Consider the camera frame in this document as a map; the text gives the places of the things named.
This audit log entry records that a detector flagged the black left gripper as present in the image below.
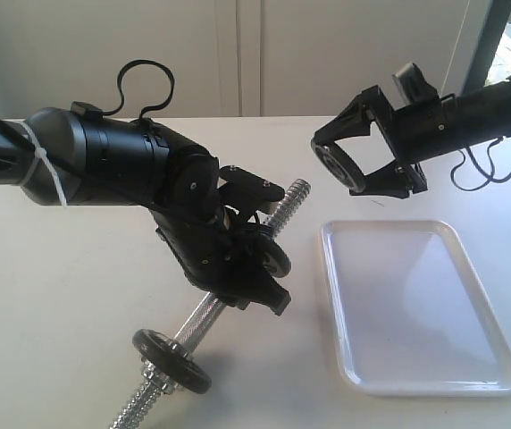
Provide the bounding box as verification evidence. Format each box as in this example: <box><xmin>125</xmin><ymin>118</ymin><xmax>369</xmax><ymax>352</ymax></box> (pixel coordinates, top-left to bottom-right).
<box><xmin>155</xmin><ymin>212</ymin><xmax>291</xmax><ymax>315</ymax></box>

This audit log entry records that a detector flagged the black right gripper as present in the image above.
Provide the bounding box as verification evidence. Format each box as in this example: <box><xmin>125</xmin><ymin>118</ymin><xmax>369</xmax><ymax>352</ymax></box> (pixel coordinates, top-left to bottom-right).
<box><xmin>314</xmin><ymin>86</ymin><xmax>455</xmax><ymax>199</ymax></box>

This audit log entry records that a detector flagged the chrome threaded dumbbell bar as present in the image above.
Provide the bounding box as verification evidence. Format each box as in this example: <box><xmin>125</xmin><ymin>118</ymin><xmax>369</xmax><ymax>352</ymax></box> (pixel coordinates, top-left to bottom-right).
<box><xmin>108</xmin><ymin>179</ymin><xmax>311</xmax><ymax>428</ymax></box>

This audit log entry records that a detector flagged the black weight plate end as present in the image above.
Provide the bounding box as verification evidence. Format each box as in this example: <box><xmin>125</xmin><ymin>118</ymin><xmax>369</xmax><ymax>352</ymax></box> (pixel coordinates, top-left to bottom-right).
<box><xmin>255</xmin><ymin>235</ymin><xmax>291</xmax><ymax>278</ymax></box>

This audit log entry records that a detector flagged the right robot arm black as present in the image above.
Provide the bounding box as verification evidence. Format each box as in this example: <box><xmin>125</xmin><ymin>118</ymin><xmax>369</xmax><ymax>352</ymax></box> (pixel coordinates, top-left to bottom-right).
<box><xmin>310</xmin><ymin>63</ymin><xmax>511</xmax><ymax>199</ymax></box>

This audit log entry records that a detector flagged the left robot arm black grey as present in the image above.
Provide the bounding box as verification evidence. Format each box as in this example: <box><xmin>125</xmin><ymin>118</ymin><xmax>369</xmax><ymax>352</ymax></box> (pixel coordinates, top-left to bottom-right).
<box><xmin>0</xmin><ymin>107</ymin><xmax>291</xmax><ymax>314</ymax></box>

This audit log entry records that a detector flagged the chrome spin-lock collar nut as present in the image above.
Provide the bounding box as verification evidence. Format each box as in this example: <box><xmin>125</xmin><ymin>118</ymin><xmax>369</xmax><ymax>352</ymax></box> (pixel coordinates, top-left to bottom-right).
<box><xmin>141</xmin><ymin>357</ymin><xmax>178</xmax><ymax>395</ymax></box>

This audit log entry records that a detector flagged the white plastic tray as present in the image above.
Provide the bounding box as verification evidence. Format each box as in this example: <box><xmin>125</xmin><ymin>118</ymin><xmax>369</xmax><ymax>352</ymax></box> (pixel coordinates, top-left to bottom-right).
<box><xmin>319</xmin><ymin>219</ymin><xmax>511</xmax><ymax>398</ymax></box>

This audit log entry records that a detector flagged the white zip tie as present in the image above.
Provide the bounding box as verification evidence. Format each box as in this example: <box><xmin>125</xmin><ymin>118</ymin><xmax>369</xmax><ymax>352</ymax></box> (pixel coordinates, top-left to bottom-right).
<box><xmin>20</xmin><ymin>121</ymin><xmax>68</xmax><ymax>208</ymax></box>

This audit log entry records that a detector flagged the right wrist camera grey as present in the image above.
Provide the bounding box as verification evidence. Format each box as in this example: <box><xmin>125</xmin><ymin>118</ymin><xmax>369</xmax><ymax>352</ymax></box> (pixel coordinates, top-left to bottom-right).
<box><xmin>392</xmin><ymin>63</ymin><xmax>439</xmax><ymax>105</ymax></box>

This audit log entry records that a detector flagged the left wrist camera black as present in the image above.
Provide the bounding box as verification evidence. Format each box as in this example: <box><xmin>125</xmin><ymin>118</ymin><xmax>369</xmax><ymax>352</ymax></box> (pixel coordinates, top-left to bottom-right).
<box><xmin>218</xmin><ymin>165</ymin><xmax>286</xmax><ymax>215</ymax></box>

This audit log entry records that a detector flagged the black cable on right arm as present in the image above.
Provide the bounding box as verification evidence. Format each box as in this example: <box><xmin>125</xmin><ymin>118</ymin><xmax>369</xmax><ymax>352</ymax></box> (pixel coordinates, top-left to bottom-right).
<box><xmin>449</xmin><ymin>129</ymin><xmax>511</xmax><ymax>191</ymax></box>

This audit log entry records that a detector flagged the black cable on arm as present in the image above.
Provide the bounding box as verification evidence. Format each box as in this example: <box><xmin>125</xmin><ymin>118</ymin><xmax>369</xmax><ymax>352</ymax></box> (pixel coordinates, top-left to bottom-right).
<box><xmin>449</xmin><ymin>129</ymin><xmax>511</xmax><ymax>191</ymax></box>
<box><xmin>71</xmin><ymin>59</ymin><xmax>176</xmax><ymax>124</ymax></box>

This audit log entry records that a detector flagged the dark window frame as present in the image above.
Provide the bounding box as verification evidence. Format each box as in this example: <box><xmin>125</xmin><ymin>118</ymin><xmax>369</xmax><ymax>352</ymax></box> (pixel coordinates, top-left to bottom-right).
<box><xmin>460</xmin><ymin>0</ymin><xmax>511</xmax><ymax>95</ymax></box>

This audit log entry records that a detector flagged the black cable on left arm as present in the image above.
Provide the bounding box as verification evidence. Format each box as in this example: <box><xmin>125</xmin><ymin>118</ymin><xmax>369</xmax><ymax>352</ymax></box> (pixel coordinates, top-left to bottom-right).
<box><xmin>71</xmin><ymin>59</ymin><xmax>176</xmax><ymax>124</ymax></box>

